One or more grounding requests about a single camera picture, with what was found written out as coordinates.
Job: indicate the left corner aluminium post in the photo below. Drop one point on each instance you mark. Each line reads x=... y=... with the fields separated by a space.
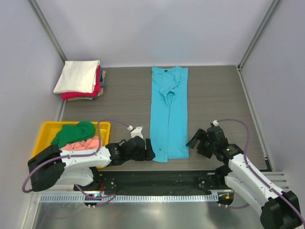
x=46 y=27

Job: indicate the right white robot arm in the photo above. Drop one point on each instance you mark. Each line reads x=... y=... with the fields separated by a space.
x=276 y=208

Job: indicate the folded tan t shirt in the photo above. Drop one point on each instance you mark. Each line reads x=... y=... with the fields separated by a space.
x=89 y=98

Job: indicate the yellow plastic tray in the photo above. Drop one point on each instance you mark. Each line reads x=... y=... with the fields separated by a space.
x=43 y=136

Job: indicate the corner aluminium post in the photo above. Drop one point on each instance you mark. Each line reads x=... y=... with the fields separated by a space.
x=259 y=32
x=46 y=27

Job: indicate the green t shirt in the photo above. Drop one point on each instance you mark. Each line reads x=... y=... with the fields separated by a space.
x=74 y=133

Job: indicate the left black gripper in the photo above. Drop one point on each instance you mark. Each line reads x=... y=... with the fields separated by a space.
x=146 y=149

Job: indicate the cyan t shirt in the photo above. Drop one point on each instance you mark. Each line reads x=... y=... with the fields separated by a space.
x=169 y=113

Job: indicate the folded red t shirt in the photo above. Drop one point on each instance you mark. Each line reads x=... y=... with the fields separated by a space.
x=96 y=88

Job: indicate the folded blue t shirt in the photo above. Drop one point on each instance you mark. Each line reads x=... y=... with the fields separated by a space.
x=102 y=76

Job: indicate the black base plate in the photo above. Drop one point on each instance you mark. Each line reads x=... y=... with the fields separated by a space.
x=158 y=183

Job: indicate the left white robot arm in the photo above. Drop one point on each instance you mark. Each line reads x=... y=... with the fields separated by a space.
x=54 y=166

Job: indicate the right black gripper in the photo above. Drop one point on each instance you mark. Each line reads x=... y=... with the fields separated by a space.
x=200 y=142

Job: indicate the folded white t shirt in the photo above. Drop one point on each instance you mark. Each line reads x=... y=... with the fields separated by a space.
x=77 y=76

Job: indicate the pink t shirt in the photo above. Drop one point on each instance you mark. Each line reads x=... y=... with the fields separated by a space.
x=91 y=143

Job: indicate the aluminium rail frame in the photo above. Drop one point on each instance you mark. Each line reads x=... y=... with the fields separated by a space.
x=277 y=178

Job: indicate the right corner aluminium post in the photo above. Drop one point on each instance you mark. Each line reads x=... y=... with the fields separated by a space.
x=259 y=32

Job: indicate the slotted cable duct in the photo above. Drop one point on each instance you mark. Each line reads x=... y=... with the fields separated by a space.
x=80 y=198

